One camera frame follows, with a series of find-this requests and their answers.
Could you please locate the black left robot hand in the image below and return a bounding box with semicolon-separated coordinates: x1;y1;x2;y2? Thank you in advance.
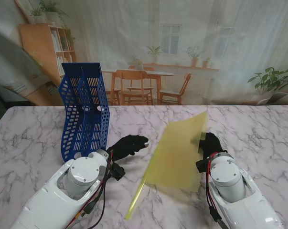
107;135;149;162

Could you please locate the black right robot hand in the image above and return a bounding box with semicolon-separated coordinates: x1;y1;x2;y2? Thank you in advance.
197;132;228;159

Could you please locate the yellow translucent file folder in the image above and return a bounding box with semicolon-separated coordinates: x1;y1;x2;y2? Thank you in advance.
146;111;209;193

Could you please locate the blue perforated file rack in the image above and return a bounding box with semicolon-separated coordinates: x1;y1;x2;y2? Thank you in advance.
58;62;110;166

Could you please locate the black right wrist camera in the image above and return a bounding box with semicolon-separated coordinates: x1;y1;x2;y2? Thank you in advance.
195;159;213;174

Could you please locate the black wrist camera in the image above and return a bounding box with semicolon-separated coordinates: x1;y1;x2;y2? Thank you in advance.
195;159;213;174
110;162;126;181

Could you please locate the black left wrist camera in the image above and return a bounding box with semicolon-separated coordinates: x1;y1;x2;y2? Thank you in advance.
110;162;126;181

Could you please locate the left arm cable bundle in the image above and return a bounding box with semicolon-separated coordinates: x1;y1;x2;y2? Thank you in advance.
67;152;116;229

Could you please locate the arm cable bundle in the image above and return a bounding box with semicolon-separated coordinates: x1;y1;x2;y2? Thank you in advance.
204;152;223;222
67;152;116;229

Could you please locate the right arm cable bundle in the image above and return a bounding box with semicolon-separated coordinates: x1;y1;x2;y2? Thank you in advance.
204;152;223;222

